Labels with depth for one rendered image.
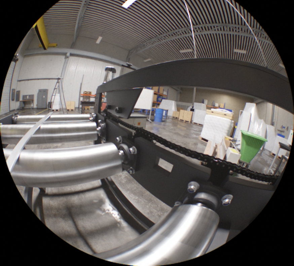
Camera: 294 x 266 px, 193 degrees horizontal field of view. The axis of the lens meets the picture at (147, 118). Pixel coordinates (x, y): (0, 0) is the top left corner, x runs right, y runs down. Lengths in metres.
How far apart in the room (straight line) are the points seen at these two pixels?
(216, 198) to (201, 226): 0.09
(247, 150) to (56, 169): 2.75
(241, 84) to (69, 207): 1.38
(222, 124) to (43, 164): 3.53
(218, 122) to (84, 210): 3.80
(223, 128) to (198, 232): 3.31
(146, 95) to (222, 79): 5.04
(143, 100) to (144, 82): 4.84
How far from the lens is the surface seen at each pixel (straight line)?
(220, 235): 0.36
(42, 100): 10.56
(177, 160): 0.22
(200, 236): 0.16
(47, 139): 0.56
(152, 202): 1.19
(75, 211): 1.21
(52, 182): 0.29
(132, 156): 0.31
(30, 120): 0.93
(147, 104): 5.17
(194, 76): 0.19
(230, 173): 0.29
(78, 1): 9.61
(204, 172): 0.21
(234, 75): 0.19
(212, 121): 3.53
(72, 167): 0.25
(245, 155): 2.68
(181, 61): 0.21
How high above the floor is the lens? 1.05
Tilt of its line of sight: 9 degrees down
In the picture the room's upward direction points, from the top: 8 degrees clockwise
